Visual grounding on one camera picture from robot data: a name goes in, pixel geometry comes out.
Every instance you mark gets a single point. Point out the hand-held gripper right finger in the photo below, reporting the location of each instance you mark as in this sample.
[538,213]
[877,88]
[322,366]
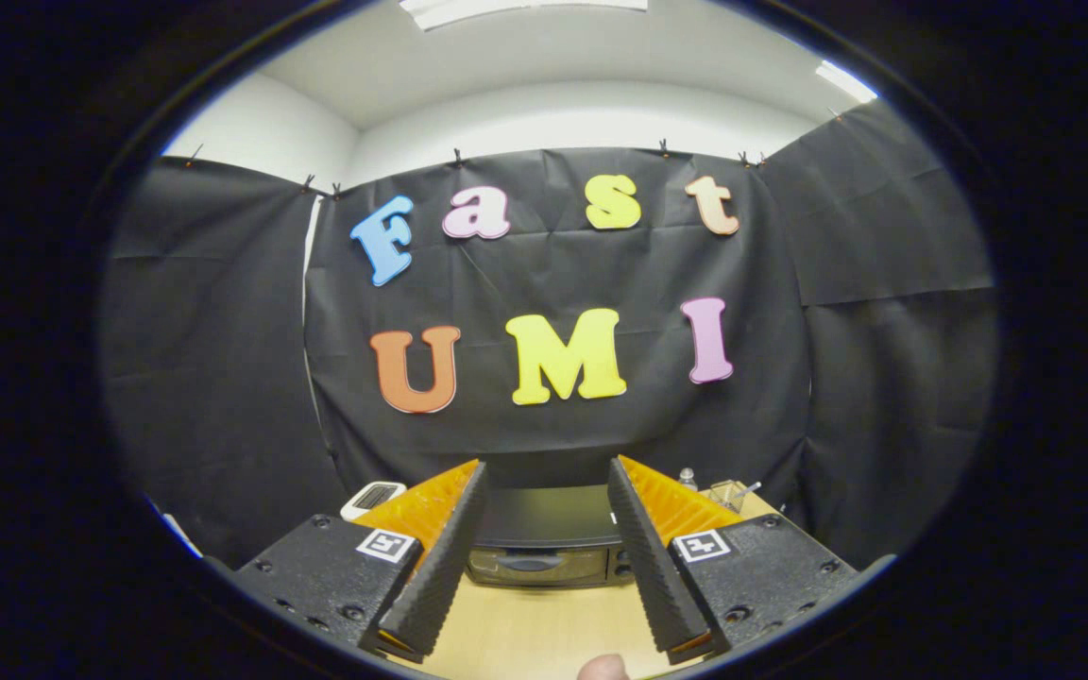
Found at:
[653,567]

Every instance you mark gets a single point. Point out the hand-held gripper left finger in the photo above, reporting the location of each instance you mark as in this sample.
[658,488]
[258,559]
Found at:
[435,576]

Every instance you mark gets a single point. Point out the black toaster oven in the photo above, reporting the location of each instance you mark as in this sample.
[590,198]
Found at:
[549,515]

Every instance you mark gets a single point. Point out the white slot toaster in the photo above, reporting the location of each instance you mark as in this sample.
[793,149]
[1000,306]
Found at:
[369,499]

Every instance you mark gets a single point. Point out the green label drink bottle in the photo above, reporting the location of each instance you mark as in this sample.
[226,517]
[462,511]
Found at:
[688,479]

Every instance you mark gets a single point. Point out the clear glass container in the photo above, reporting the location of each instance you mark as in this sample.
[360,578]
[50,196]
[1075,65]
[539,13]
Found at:
[728,495]

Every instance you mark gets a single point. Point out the ceiling light panel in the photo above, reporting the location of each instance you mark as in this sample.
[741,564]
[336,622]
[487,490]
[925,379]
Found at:
[846,81]
[516,9]

